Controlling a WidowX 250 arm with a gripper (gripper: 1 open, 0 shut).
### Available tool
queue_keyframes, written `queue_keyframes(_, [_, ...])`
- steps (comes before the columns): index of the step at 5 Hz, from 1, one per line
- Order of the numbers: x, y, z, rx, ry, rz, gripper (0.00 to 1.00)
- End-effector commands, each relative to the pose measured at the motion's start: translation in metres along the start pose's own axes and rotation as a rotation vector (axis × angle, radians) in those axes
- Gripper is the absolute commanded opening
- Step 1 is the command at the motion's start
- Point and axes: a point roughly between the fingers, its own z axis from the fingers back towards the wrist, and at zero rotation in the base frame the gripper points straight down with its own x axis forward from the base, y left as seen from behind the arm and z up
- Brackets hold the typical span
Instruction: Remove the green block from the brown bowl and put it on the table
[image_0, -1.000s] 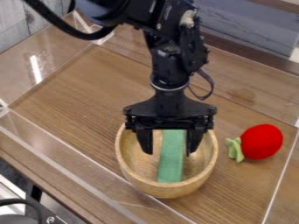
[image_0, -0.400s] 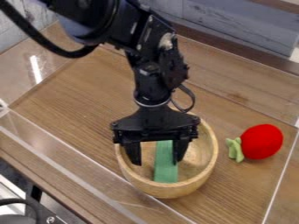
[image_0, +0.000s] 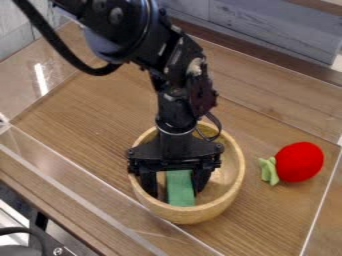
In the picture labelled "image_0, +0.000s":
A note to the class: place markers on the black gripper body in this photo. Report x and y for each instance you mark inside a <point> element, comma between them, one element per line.
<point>167,153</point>

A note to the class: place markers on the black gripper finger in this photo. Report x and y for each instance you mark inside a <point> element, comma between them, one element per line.
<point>148,182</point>
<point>200,177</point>

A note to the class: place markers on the green rectangular block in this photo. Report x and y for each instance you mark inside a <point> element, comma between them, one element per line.
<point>179,188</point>

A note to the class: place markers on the brown wooden bowl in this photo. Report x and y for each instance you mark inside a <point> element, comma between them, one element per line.
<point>222,187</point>

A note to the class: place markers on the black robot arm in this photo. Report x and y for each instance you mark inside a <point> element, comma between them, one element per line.
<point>131,31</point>

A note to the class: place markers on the red plush tomato toy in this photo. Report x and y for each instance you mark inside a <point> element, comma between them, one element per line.
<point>295,164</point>

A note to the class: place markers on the clear acrylic front wall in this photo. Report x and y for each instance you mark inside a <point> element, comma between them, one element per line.
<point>100,215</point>

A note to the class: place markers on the black table frame bracket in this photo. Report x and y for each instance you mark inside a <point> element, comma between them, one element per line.
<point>21,240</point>

